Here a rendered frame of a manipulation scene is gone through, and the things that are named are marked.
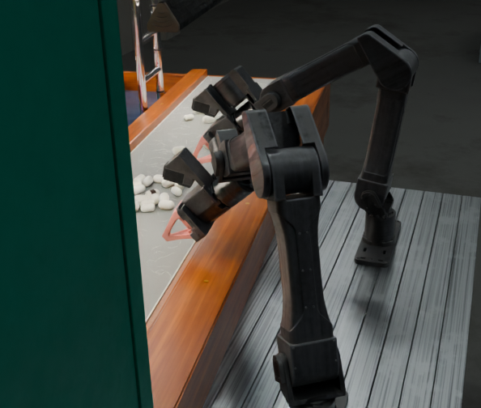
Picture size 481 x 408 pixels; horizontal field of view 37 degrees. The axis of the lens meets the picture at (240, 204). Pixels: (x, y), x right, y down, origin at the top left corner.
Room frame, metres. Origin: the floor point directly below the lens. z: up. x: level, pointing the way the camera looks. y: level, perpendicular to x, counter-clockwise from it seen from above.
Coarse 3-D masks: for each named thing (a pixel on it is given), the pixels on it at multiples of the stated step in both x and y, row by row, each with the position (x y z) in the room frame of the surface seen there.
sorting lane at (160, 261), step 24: (192, 96) 2.21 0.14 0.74; (168, 120) 1.99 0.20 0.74; (192, 120) 1.98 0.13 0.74; (144, 144) 1.79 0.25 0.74; (168, 144) 1.79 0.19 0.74; (192, 144) 1.79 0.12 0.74; (144, 168) 1.63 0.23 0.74; (144, 192) 1.49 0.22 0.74; (168, 192) 1.49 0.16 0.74; (144, 216) 1.37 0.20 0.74; (168, 216) 1.36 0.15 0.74; (144, 240) 1.26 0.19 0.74; (192, 240) 1.25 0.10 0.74; (144, 264) 1.17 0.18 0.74; (168, 264) 1.16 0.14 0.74; (144, 288) 1.08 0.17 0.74
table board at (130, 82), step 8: (128, 72) 2.52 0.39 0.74; (136, 72) 2.51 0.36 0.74; (128, 80) 2.51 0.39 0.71; (136, 80) 2.51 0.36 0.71; (152, 80) 2.49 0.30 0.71; (168, 80) 2.48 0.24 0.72; (176, 80) 2.47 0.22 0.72; (128, 88) 2.51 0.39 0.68; (136, 88) 2.51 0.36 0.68; (152, 88) 2.49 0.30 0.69; (168, 88) 2.48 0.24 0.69; (328, 120) 2.34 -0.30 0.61
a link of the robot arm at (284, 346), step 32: (288, 160) 0.87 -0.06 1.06; (288, 192) 0.87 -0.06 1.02; (320, 192) 0.87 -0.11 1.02; (288, 224) 0.85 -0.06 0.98; (288, 256) 0.83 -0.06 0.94; (288, 288) 0.83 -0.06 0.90; (320, 288) 0.83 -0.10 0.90; (288, 320) 0.81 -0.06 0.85; (320, 320) 0.81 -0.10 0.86; (288, 352) 0.79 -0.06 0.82; (320, 352) 0.79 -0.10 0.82
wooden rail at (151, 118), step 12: (192, 72) 2.40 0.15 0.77; (204, 72) 2.41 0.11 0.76; (180, 84) 2.26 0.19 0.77; (192, 84) 2.27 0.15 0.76; (168, 96) 2.13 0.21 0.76; (180, 96) 2.14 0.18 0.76; (156, 108) 2.02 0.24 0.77; (168, 108) 2.04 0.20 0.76; (144, 120) 1.92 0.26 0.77; (156, 120) 1.93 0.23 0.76; (132, 132) 1.82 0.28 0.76; (144, 132) 1.84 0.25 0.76; (132, 144) 1.75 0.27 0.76
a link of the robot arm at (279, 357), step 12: (276, 360) 0.79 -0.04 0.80; (276, 372) 0.80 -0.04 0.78; (288, 372) 0.78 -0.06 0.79; (288, 384) 0.77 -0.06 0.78; (312, 384) 0.80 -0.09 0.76; (324, 384) 0.80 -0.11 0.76; (336, 384) 0.80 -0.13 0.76; (288, 396) 0.77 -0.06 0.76; (300, 396) 0.77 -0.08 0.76; (312, 396) 0.77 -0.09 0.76; (324, 396) 0.77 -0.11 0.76; (336, 396) 0.78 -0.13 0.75
